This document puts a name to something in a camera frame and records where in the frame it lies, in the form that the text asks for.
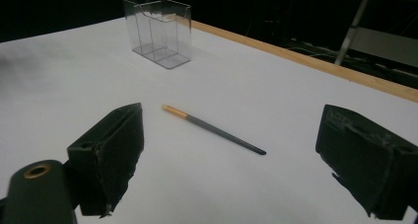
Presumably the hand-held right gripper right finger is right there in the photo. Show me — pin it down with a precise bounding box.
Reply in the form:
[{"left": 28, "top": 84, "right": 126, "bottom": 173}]
[{"left": 315, "top": 104, "right": 418, "bottom": 221}]

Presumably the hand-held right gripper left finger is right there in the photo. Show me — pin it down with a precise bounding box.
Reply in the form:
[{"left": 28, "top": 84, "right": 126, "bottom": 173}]
[{"left": 67, "top": 102, "right": 145, "bottom": 217}]

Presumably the black pencil with gold end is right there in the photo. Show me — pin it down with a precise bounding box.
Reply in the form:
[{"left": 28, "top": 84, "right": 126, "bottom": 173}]
[{"left": 162, "top": 105, "right": 267, "bottom": 156}]

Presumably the clear plastic organizer box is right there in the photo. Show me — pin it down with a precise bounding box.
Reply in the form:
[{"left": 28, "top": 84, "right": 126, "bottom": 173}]
[{"left": 121, "top": 0, "right": 193, "bottom": 70}]

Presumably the wooden table edge strip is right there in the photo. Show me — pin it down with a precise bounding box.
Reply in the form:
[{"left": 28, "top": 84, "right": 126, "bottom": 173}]
[{"left": 191, "top": 20, "right": 418, "bottom": 104}]

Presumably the grey metal stand frame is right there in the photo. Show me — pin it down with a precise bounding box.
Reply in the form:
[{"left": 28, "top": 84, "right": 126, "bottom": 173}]
[{"left": 334, "top": 0, "right": 418, "bottom": 69}]

